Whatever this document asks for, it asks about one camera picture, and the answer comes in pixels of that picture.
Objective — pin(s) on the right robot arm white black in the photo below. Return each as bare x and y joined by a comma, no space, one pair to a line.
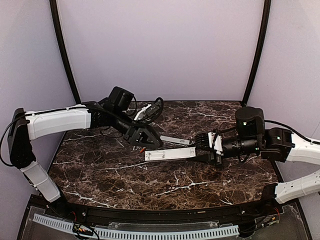
281,143

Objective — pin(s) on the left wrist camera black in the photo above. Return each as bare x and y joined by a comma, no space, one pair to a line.
150,111

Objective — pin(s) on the left black frame post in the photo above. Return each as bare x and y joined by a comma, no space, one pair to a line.
63,51

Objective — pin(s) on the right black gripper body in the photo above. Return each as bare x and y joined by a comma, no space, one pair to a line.
215,159

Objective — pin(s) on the black frame post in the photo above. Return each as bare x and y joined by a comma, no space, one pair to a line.
63,51
258,51

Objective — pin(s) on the right black frame post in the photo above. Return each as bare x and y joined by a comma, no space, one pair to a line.
258,51

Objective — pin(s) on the grey slotted cable duct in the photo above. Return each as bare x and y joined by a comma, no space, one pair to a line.
122,231

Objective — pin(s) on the black front rail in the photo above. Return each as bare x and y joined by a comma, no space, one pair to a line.
226,214

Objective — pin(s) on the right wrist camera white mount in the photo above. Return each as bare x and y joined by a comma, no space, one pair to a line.
215,141

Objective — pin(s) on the white remote battery cover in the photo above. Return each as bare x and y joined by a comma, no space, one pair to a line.
176,140

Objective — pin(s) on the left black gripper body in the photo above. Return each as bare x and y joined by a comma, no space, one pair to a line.
133,136

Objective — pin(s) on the white remote control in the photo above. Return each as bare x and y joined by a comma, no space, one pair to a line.
169,154

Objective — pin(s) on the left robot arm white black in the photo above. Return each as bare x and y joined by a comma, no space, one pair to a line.
108,112

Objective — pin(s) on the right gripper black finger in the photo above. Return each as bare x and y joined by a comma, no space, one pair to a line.
203,158
202,141

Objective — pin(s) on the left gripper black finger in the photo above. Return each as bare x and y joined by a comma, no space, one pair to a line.
148,134
148,144

